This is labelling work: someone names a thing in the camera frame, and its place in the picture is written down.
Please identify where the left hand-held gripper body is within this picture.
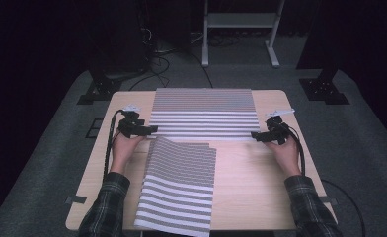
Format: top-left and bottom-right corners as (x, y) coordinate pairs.
(116, 104), (147, 139)

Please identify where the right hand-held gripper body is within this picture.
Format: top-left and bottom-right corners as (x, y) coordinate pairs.
(265, 108), (296, 146)

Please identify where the striped cloth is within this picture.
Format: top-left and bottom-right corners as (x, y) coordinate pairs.
(147, 87), (262, 142)

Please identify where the stack of striped cloths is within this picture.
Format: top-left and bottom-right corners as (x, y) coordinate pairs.
(133, 136), (217, 237)

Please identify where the person's right hand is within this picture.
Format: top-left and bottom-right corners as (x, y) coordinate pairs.
(265, 135), (303, 179)

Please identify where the person's left hand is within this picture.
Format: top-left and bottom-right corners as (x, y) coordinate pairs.
(110, 130), (147, 176)

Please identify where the floor socket box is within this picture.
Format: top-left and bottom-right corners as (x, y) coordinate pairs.
(85, 118), (105, 139)

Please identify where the grey tape strip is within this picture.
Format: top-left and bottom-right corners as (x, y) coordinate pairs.
(64, 195), (88, 205)
(319, 196), (339, 206)

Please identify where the white metal stand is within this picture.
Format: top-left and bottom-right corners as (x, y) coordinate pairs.
(200, 0), (286, 69)

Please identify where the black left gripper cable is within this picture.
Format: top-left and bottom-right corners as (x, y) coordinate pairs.
(102, 109), (126, 183)

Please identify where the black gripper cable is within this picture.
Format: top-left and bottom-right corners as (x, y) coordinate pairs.
(102, 109), (126, 183)
(279, 121), (367, 237)

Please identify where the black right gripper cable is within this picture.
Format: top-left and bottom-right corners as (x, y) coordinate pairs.
(279, 121), (367, 237)

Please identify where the black stand with base plate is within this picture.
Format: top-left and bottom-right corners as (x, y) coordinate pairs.
(76, 63), (125, 106)
(295, 0), (350, 106)

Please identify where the black looped floor cable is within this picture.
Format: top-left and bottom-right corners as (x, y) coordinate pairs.
(128, 53), (172, 92)

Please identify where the black straight floor cable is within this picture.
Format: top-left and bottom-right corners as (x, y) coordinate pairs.
(189, 50), (215, 90)

